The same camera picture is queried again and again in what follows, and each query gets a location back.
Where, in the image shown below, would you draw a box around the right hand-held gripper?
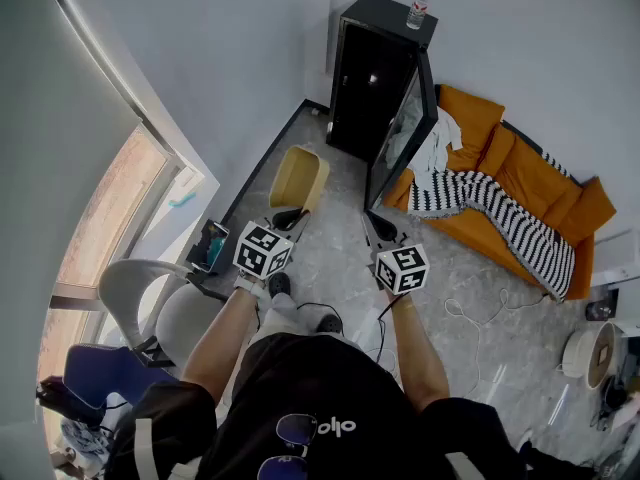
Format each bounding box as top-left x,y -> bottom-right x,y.
360,211 -> 431,296

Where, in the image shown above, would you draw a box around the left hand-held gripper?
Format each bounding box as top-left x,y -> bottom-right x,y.
233,207 -> 312,281

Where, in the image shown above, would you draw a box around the beige plastic tray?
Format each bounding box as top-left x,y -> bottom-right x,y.
268,145 -> 331,215

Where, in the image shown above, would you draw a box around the black cabinet with glass door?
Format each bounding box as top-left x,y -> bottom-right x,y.
325,0 -> 440,213

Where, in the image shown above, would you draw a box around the person's left forearm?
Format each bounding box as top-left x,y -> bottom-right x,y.
180,285 -> 261,404

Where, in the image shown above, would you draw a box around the person's right forearm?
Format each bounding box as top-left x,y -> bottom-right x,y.
389,292 -> 451,414

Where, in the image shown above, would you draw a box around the person's black left shoe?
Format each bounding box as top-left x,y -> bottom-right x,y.
268,272 -> 292,299

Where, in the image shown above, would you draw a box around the person's black shoe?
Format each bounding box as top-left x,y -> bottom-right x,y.
268,272 -> 292,299
315,313 -> 345,334

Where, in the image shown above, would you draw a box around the person's grey trousers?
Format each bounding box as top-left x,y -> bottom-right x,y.
249,292 -> 361,354

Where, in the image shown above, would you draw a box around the white cloth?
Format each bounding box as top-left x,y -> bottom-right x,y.
387,95 -> 464,194

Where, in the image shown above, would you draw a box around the person's black right shoe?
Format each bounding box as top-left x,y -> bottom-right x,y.
315,313 -> 345,334

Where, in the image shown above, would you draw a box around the black white striped blanket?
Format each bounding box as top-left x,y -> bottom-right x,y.
407,151 -> 577,303

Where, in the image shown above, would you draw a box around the orange sofa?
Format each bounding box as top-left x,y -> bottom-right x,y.
382,83 -> 618,302

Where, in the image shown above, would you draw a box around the person's black shirt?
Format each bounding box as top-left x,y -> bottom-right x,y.
104,332 -> 526,480

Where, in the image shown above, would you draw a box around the window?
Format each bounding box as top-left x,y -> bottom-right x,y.
37,122 -> 221,419

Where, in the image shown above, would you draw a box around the white chair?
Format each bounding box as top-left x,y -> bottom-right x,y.
98,258 -> 226,369

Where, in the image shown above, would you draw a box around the dark sunglasses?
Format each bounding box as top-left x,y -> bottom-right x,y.
257,412 -> 321,480

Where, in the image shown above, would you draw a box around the clear plastic water bottle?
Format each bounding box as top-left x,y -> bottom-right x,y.
405,0 -> 429,31

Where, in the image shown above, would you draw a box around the round white appliance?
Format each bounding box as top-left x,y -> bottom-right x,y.
557,320 -> 621,392

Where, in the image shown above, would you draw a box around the white cabinet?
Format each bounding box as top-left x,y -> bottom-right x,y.
589,227 -> 640,289

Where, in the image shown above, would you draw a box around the blue chair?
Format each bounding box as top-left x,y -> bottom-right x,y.
63,343 -> 176,414

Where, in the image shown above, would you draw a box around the patterned cloth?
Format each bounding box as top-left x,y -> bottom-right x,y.
59,407 -> 117,465

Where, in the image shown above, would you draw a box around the white wrist strap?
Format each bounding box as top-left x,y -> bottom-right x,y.
233,274 -> 267,299

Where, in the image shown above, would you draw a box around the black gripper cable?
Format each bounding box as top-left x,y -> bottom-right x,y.
374,292 -> 409,372

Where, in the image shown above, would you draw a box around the white floor cable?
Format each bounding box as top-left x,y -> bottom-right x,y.
443,287 -> 551,399

